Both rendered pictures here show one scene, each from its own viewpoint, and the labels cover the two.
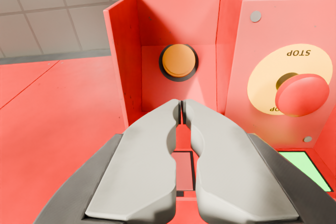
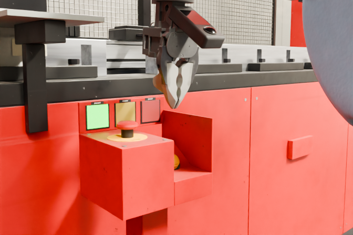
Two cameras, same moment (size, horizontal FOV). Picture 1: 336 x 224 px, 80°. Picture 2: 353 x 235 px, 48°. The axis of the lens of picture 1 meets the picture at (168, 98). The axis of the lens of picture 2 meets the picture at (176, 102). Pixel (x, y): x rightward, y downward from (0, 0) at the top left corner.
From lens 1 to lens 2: 0.69 m
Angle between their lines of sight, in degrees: 57
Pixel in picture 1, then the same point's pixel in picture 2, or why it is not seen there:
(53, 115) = not seen: hidden behind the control
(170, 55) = (176, 159)
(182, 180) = (145, 105)
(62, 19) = not seen: outside the picture
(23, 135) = (218, 165)
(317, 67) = (122, 139)
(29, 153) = not seen: hidden behind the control
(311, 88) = (130, 122)
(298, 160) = (93, 123)
